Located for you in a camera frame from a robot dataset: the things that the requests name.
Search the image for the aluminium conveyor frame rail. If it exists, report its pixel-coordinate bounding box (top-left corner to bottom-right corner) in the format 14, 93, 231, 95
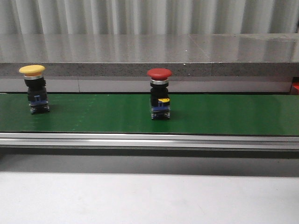
0, 133, 299, 150

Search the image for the white corrugated curtain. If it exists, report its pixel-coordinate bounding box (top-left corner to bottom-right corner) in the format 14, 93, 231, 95
0, 0, 299, 35

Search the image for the grey stone countertop slab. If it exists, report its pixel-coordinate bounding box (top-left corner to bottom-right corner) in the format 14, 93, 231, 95
0, 33, 299, 77

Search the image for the green conveyor belt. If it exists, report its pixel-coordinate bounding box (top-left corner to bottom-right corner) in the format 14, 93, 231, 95
0, 94, 299, 136

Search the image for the red plastic tray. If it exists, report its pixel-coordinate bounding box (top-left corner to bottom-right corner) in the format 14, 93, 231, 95
289, 77, 299, 95

